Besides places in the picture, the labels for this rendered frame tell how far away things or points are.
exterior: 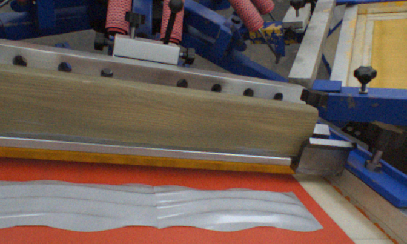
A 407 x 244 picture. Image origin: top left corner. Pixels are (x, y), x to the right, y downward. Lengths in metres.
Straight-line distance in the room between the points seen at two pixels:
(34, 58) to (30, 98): 0.24
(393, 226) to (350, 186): 0.07
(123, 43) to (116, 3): 0.16
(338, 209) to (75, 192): 0.30
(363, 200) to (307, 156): 0.08
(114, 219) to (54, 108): 0.13
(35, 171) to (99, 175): 0.06
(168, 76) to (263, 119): 0.25
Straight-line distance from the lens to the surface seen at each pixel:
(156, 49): 0.62
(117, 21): 0.74
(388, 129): 0.43
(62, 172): 0.38
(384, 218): 0.42
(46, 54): 0.58
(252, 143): 0.40
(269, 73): 1.09
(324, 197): 0.45
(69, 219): 0.31
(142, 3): 1.00
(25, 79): 0.35
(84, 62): 0.57
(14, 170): 0.39
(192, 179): 0.39
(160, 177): 0.38
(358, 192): 0.45
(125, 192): 0.33
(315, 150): 0.43
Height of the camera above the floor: 1.56
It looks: 46 degrees down
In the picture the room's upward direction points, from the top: 25 degrees clockwise
